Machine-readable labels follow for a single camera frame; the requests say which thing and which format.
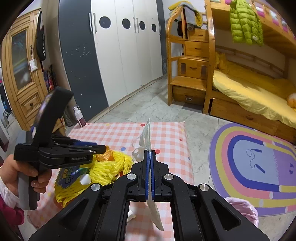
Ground spray bottle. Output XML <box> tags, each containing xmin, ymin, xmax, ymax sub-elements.
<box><xmin>73</xmin><ymin>105</ymin><xmax>87</xmax><ymax>127</ymax></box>

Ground wooden staircase with drawers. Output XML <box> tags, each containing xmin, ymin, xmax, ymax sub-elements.
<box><xmin>166</xmin><ymin>5</ymin><xmax>216</xmax><ymax>107</ymax></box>

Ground wooden bunk bed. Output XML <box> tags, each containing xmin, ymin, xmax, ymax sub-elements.
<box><xmin>203</xmin><ymin>0</ymin><xmax>296</xmax><ymax>144</ymax></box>

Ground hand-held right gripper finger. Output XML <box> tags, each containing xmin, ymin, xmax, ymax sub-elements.
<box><xmin>151</xmin><ymin>151</ymin><xmax>270</xmax><ymax>241</ymax></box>
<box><xmin>29</xmin><ymin>150</ymin><xmax>151</xmax><ymax>241</ymax></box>

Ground colourful snack packet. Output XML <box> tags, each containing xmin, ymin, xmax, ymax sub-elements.
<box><xmin>55</xmin><ymin>163</ymin><xmax>93</xmax><ymax>188</ymax></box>

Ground rainbow rug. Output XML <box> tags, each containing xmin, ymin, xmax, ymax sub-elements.
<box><xmin>209</xmin><ymin>123</ymin><xmax>296</xmax><ymax>217</ymax></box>

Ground pink checkered tablecloth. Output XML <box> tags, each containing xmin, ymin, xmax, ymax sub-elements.
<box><xmin>18</xmin><ymin>120</ymin><xmax>195</xmax><ymax>234</ymax></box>

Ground orange peel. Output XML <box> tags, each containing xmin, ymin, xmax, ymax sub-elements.
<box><xmin>96</xmin><ymin>149</ymin><xmax>115</xmax><ymax>162</ymax></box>

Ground white and grey wardrobe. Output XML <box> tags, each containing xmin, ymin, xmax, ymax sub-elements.
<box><xmin>58</xmin><ymin>0</ymin><xmax>166</xmax><ymax>123</ymax></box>

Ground yellow rope bundle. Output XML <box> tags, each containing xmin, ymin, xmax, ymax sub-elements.
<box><xmin>54</xmin><ymin>149</ymin><xmax>133</xmax><ymax>209</ymax></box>

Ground grey garment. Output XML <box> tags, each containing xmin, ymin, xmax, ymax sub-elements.
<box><xmin>183</xmin><ymin>3</ymin><xmax>197</xmax><ymax>31</ymax></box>

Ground pink patterned bedding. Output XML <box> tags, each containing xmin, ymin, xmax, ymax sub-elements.
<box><xmin>252</xmin><ymin>0</ymin><xmax>296</xmax><ymax>32</ymax></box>

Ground yellow bedsheet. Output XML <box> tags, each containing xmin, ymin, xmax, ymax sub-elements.
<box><xmin>213</xmin><ymin>52</ymin><xmax>295</xmax><ymax>129</ymax></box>

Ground colourful patterned packages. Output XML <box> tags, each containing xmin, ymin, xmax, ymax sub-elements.
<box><xmin>43</xmin><ymin>70</ymin><xmax>57</xmax><ymax>92</ymax></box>

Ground pink plastic bag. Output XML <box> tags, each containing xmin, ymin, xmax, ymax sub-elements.
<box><xmin>223</xmin><ymin>197</ymin><xmax>259</xmax><ymax>227</ymax></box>

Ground green puffer jacket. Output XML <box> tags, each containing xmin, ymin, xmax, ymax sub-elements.
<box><xmin>229</xmin><ymin>0</ymin><xmax>264</xmax><ymax>45</ymax></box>

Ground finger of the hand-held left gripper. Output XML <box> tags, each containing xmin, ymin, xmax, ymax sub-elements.
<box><xmin>51</xmin><ymin>136</ymin><xmax>98</xmax><ymax>147</ymax></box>
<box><xmin>38</xmin><ymin>144</ymin><xmax>110</xmax><ymax>166</ymax></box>

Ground person's left forearm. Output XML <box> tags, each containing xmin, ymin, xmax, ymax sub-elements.
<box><xmin>0</xmin><ymin>181</ymin><xmax>25</xmax><ymax>234</ymax></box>

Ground plush toy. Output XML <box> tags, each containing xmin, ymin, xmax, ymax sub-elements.
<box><xmin>287</xmin><ymin>92</ymin><xmax>296</xmax><ymax>108</ymax></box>

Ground small white cylinder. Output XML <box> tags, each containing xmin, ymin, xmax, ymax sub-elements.
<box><xmin>80</xmin><ymin>174</ymin><xmax>92</xmax><ymax>186</ymax></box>

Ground black hanging bag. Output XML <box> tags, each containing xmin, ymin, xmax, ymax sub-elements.
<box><xmin>35</xmin><ymin>10</ymin><xmax>47</xmax><ymax>62</ymax></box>

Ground person's left hand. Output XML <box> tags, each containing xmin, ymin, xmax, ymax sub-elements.
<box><xmin>0</xmin><ymin>154</ymin><xmax>52</xmax><ymax>203</ymax></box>

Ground white face mask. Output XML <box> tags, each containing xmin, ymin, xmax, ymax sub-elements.
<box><xmin>132</xmin><ymin>118</ymin><xmax>165</xmax><ymax>231</ymax></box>

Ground wooden cabinet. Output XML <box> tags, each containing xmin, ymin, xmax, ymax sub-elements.
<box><xmin>1</xmin><ymin>9</ymin><xmax>67</xmax><ymax>131</ymax></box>

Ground yellow cloth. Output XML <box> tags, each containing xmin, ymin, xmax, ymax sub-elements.
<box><xmin>168</xmin><ymin>1</ymin><xmax>203</xmax><ymax>28</ymax></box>

